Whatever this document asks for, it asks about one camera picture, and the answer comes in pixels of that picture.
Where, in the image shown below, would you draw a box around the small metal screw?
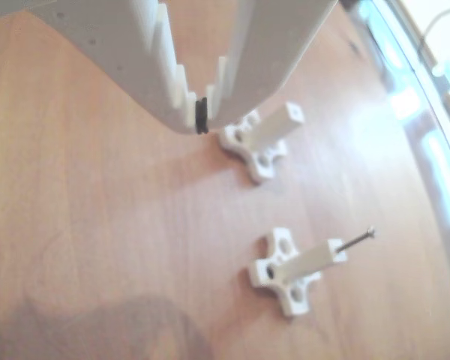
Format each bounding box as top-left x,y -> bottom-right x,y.
335,226 -> 378,253

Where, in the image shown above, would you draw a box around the white post stand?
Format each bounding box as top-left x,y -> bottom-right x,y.
246,226 -> 348,317
219,100 -> 307,185

